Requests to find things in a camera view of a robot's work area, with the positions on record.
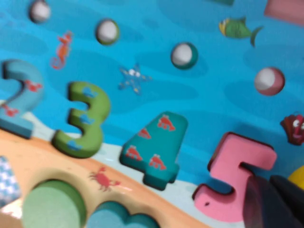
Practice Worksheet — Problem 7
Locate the green circle piece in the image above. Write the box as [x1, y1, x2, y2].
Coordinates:
[22, 180, 87, 228]

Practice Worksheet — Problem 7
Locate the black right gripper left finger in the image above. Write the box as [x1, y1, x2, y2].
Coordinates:
[243, 175, 304, 228]

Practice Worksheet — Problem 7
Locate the yellow number six piece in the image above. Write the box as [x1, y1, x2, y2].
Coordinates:
[287, 165, 304, 183]

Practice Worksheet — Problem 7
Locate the pink number five piece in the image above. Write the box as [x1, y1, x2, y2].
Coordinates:
[192, 132, 278, 224]

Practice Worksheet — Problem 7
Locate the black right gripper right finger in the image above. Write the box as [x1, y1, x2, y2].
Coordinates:
[269, 175, 304, 214]

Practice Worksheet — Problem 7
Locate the blue wooden puzzle board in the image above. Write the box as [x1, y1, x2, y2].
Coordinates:
[0, 0, 304, 228]

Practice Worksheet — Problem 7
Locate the teal heart piece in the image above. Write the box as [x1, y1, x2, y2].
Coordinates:
[85, 201, 190, 228]

